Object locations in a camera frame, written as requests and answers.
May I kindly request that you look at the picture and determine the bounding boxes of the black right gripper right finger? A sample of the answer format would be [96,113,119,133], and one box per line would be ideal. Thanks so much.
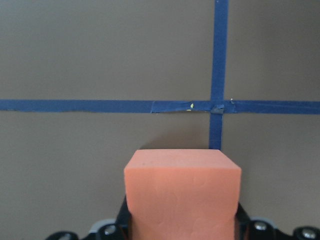
[234,204,320,240]

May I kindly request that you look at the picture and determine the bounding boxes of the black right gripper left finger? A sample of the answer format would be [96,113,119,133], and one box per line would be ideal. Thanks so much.
[46,196,132,240]

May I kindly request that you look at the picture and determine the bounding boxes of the orange foam cube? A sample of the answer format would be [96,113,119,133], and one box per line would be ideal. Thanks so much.
[124,149,242,240]

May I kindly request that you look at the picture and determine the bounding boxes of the brown paper table mat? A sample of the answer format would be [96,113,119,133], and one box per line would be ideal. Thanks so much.
[0,0,320,240]

